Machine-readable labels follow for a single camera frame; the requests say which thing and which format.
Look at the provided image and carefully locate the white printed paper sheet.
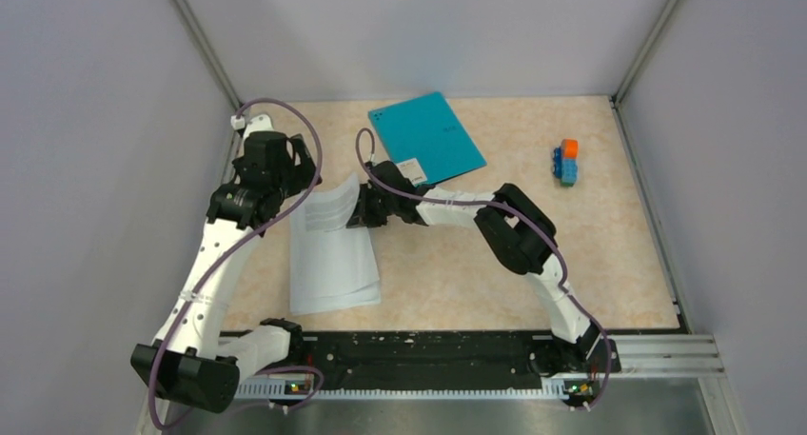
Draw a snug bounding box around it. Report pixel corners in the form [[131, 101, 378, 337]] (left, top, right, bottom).
[[303, 173, 360, 232]]

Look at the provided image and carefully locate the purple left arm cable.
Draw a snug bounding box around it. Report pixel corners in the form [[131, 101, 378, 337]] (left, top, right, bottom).
[[147, 97, 325, 432]]

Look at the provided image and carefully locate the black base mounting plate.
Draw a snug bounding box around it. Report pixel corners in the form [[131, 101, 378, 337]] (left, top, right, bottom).
[[220, 329, 622, 396]]

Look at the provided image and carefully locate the white printed paper stack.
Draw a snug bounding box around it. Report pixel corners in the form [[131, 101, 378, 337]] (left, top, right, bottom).
[[289, 205, 381, 315]]

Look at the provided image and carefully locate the aluminium frame rail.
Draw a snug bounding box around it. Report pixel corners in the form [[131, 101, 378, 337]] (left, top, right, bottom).
[[132, 330, 747, 434]]

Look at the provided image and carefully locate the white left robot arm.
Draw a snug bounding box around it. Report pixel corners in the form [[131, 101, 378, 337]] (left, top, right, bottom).
[[130, 113, 321, 428]]

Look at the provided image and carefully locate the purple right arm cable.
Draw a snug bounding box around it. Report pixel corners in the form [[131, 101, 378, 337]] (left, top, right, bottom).
[[354, 127, 614, 411]]

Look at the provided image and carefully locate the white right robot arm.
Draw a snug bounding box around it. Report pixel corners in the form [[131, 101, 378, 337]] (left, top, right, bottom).
[[346, 162, 618, 375]]

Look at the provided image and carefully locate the teal folder black inside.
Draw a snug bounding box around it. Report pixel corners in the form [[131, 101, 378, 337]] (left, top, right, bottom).
[[368, 92, 486, 185]]

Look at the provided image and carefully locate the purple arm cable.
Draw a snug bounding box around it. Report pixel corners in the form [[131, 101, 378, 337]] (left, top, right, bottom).
[[354, 127, 614, 411], [147, 97, 325, 432]]

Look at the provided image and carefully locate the colourful toy block stack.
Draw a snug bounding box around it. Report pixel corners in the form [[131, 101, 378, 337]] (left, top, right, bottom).
[[552, 139, 579, 188]]

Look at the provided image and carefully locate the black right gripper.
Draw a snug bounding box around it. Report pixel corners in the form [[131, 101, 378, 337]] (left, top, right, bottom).
[[346, 184, 398, 230]]

